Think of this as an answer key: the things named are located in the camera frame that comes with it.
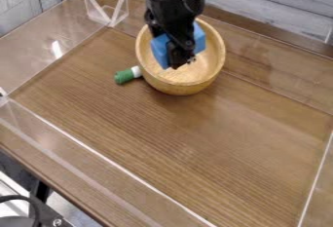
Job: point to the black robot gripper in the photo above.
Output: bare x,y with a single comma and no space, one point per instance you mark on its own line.
171,17

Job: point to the blue foam block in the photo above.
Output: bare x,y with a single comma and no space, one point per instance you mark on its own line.
159,46

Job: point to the light wooden bowl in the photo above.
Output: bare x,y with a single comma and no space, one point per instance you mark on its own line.
191,77

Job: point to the small green cylinder toy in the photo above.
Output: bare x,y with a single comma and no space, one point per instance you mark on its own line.
127,75

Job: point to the clear acrylic triangle bracket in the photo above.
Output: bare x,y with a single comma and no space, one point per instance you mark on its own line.
106,14

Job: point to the black metal base plate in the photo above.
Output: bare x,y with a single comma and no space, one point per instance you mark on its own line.
44,217

